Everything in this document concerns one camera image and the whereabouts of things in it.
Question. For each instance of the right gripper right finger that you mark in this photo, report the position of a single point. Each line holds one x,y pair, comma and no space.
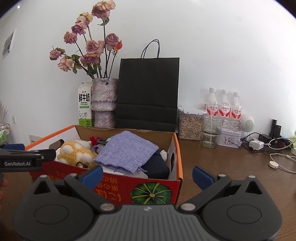
212,187

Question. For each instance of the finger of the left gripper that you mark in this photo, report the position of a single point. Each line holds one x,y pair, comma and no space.
17,147
47,154

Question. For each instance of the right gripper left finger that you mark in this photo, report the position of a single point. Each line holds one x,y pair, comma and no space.
82,186

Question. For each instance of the yellow white plush sheep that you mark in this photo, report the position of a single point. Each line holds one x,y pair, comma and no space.
76,153

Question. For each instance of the purple woven drawstring bag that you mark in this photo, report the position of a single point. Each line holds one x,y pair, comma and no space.
126,153

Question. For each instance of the navy blue zip pouch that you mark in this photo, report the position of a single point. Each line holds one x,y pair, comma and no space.
156,168

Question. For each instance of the person's left hand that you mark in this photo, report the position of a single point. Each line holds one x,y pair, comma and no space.
4,183

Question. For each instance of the pink storage rack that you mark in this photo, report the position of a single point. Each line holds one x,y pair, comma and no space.
5,131

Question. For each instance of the white paper pamphlet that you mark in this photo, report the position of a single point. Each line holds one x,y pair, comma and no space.
34,138

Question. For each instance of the red cardboard pumpkin box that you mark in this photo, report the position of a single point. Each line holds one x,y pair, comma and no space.
127,189

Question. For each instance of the clear glass cup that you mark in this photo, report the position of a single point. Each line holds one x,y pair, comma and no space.
211,130

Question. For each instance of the white power adapter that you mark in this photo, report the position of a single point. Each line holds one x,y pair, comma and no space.
256,145

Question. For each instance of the clear seed storage container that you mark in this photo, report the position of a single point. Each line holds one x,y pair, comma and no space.
190,123

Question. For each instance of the white round speaker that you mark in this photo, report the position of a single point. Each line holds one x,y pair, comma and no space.
247,123

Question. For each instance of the right water bottle red label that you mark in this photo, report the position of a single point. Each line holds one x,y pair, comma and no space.
236,110

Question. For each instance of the water bottle red label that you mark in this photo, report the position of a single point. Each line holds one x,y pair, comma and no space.
212,105
236,110
225,108

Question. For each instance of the middle water bottle red label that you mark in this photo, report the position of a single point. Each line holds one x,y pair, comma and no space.
225,108

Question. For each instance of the green white milk carton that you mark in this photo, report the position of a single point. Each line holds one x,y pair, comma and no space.
85,115

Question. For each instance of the left water bottle red label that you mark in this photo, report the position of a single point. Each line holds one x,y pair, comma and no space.
212,105

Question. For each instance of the black upright device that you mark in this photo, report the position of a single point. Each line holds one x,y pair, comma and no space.
275,129

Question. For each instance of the purple textured vase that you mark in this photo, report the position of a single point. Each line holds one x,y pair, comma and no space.
103,101

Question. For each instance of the black paper shopping bag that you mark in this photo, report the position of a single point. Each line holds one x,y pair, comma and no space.
147,93

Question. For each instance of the dried pink rose bouquet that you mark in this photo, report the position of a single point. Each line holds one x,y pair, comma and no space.
95,58

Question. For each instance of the white wall vent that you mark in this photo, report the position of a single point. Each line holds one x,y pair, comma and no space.
8,44

